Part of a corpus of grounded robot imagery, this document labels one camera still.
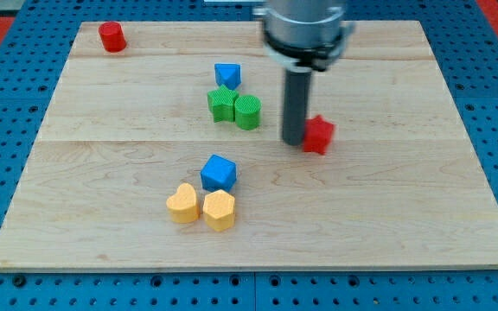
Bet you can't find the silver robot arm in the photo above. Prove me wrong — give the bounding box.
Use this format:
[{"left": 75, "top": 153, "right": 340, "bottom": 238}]
[{"left": 253, "top": 0, "right": 355, "bottom": 73}]

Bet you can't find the blue cube block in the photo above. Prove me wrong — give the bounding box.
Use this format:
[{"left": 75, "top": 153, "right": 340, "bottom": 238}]
[{"left": 200, "top": 154, "right": 237, "bottom": 192}]

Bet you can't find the green cylinder block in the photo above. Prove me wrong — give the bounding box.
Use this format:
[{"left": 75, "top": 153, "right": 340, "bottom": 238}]
[{"left": 234, "top": 95, "right": 261, "bottom": 130}]

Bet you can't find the yellow hexagon block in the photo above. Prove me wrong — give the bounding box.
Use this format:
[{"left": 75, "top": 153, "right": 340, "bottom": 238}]
[{"left": 203, "top": 190, "right": 235, "bottom": 232}]

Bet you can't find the green star block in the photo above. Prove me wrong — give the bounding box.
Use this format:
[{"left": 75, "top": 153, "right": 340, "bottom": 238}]
[{"left": 207, "top": 85, "right": 239, "bottom": 123}]

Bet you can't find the red star block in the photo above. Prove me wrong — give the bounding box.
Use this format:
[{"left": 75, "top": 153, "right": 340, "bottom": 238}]
[{"left": 303, "top": 115, "right": 335, "bottom": 156}]

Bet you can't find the wooden board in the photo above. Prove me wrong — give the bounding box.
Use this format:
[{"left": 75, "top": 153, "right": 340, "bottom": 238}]
[{"left": 0, "top": 21, "right": 498, "bottom": 273}]

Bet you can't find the blue triangular block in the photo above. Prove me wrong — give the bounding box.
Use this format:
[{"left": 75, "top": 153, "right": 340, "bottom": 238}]
[{"left": 214, "top": 63, "right": 241, "bottom": 90}]

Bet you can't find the yellow heart block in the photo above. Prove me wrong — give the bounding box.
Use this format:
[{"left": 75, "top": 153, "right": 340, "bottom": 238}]
[{"left": 166, "top": 183, "right": 200, "bottom": 224}]

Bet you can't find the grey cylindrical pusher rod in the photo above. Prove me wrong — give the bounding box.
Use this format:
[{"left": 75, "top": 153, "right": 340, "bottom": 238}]
[{"left": 281, "top": 70, "right": 312, "bottom": 146}]

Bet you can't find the red cylinder block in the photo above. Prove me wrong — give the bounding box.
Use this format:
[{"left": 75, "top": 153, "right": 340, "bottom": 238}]
[{"left": 98, "top": 21, "right": 127, "bottom": 53}]

